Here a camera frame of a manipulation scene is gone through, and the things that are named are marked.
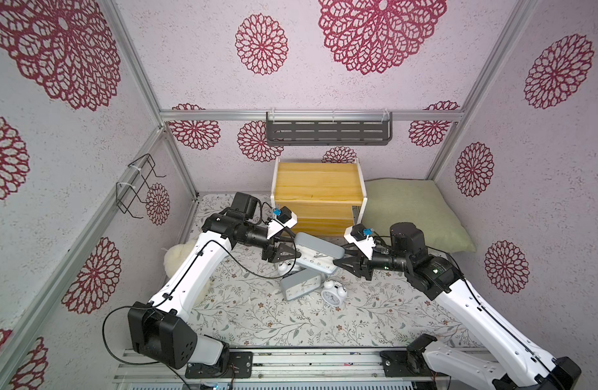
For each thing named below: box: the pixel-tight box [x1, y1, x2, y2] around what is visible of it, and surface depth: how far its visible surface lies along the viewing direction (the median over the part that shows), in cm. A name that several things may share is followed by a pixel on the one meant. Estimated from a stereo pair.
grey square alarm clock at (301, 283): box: [280, 268, 326, 302], surface depth 86 cm
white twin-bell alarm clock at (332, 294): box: [320, 279, 348, 307], surface depth 83 cm
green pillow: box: [359, 177, 477, 254], surface depth 97 cm
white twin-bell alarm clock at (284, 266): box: [277, 260, 295, 276], surface depth 87 cm
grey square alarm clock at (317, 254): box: [294, 232, 346, 274], surface depth 67 cm
